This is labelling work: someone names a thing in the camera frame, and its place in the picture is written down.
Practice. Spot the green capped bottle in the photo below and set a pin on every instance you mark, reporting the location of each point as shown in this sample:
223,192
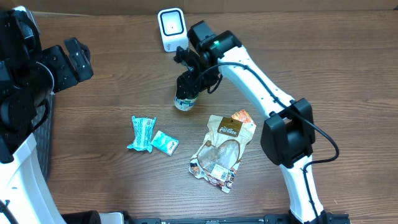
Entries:
184,104

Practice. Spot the teal tissue pack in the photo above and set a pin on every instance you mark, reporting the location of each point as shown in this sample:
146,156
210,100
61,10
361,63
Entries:
164,143

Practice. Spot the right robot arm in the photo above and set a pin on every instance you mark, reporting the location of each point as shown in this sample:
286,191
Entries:
288,132

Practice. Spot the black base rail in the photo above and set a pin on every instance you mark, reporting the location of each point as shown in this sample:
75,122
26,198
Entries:
211,221

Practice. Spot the white barcode scanner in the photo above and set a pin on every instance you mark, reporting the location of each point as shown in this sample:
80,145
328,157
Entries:
172,29

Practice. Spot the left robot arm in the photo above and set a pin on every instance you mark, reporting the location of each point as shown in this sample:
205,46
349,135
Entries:
29,75

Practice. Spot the brown snack pouch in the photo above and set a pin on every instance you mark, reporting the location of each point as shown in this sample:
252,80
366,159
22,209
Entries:
218,158

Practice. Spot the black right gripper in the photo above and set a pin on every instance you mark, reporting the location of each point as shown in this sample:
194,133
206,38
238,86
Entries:
191,83

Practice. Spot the grey plastic basket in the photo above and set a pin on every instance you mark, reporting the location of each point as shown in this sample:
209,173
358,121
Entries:
43,137

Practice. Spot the teal snack bar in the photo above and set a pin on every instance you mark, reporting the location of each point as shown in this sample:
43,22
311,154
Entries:
143,130

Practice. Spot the orange tissue pack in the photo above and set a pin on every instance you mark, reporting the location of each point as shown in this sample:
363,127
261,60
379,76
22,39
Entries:
242,116

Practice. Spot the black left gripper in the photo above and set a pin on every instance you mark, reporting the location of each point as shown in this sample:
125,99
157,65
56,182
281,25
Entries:
72,74

